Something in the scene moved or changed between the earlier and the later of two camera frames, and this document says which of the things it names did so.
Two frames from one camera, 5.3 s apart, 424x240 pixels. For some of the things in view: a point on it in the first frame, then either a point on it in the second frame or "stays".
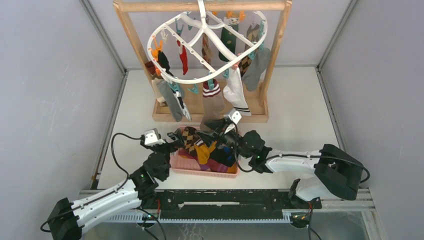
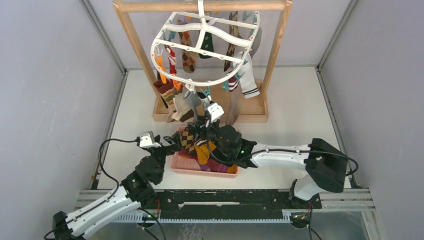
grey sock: (171, 98) to (193, 100)
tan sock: (213, 104) to (235, 103)
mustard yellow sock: (204, 152) stays
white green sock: (229, 39) to (207, 44)
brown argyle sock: (190, 136) stays
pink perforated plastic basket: (181, 164) stays
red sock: (184, 58) to (172, 59)
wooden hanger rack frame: (222, 102) stays
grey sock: (261, 61) to (256, 42)
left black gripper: (177, 143) stays
